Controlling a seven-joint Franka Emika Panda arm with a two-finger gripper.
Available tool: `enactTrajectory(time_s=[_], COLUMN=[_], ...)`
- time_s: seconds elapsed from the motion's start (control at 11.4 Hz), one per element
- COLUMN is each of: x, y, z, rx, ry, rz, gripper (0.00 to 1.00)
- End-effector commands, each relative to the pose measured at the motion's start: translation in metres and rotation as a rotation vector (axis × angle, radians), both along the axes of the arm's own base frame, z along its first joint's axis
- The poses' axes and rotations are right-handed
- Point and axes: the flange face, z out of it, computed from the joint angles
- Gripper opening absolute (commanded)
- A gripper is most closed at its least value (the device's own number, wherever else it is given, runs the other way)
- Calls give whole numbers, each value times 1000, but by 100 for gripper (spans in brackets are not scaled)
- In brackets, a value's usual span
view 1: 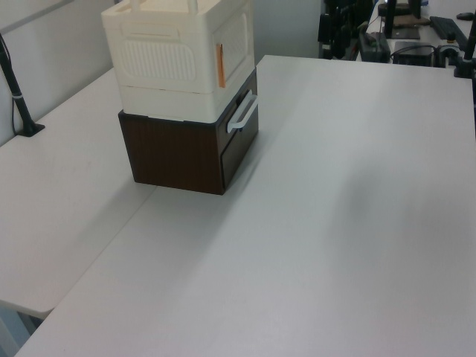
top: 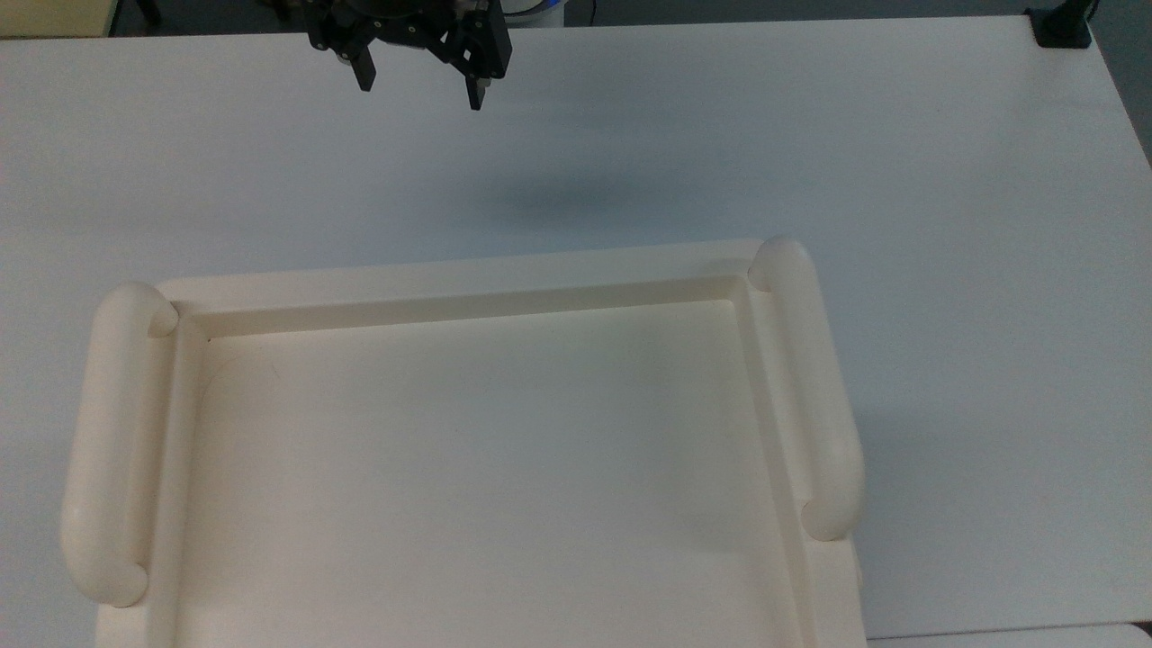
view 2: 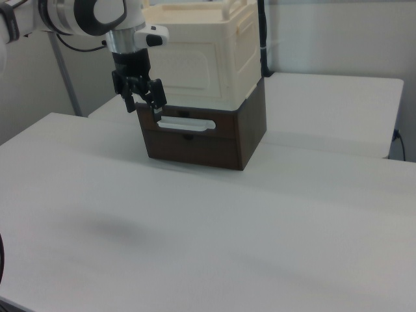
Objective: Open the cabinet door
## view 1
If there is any dark brown drawer front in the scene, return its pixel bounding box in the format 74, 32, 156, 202
219, 82, 260, 188

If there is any black camera stand pole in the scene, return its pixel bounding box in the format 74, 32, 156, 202
0, 32, 46, 138

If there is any black keyboard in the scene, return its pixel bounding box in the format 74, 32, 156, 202
429, 15, 470, 44

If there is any dark tool case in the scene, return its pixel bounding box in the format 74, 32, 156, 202
361, 31, 391, 62

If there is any cream cabinet side door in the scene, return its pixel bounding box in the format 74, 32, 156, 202
211, 12, 250, 83

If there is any white drawer handle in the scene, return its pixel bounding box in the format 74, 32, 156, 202
225, 90, 259, 133

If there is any cream plastic storage cabinet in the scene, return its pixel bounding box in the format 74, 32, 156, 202
100, 0, 255, 121

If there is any black hanging equipment rack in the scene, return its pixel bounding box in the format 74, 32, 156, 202
318, 0, 373, 60

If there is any black monitor stand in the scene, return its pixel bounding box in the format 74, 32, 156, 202
382, 0, 421, 41

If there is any black electronics box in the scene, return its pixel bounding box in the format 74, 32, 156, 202
392, 40, 437, 66

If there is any orange door handle strip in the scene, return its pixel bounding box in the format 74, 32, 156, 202
216, 42, 227, 89

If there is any black clamp mount pole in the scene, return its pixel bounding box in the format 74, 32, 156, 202
439, 0, 476, 79

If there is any dark brown wooden drawer box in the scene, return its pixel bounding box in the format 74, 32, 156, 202
118, 68, 260, 196

